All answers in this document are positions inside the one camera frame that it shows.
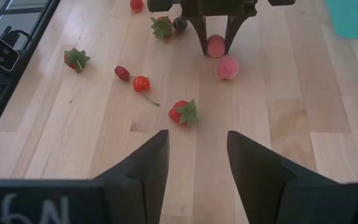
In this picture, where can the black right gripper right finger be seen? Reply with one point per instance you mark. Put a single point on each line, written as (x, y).
(266, 193)

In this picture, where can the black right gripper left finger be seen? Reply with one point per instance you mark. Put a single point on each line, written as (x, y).
(135, 193)

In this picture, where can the pink plastic peach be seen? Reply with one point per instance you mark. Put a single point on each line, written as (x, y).
(216, 46)

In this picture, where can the black cherry green stem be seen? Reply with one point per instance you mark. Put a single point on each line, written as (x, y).
(180, 24)

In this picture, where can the black table-level camera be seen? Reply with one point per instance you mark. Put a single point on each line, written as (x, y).
(2, 55)

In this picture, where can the black table frame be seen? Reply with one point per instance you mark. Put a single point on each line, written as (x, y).
(36, 34)

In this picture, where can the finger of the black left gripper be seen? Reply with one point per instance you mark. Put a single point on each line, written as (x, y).
(232, 29)
(201, 31)

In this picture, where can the pink marshmallow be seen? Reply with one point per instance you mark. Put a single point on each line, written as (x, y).
(227, 68)

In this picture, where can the red plastic strawberry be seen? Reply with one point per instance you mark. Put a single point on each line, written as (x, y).
(162, 28)
(76, 60)
(176, 115)

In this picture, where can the dark red cherry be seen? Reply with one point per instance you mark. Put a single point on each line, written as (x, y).
(122, 73)

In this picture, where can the red plastic cherry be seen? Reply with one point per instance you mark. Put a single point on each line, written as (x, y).
(141, 84)
(136, 5)

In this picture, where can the teal translucent plastic container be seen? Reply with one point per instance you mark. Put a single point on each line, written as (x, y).
(353, 18)

